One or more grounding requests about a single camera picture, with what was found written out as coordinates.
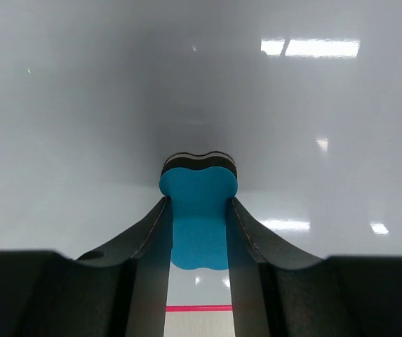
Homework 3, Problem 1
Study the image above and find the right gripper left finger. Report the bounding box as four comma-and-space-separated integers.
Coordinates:
0, 197, 173, 336

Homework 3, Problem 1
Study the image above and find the pink-framed whiteboard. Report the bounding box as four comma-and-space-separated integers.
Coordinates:
0, 0, 402, 314

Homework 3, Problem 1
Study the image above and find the blue whiteboard eraser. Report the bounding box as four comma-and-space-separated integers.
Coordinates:
159, 151, 238, 270

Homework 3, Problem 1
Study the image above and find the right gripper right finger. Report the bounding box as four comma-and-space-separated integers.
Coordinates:
226, 199, 402, 336

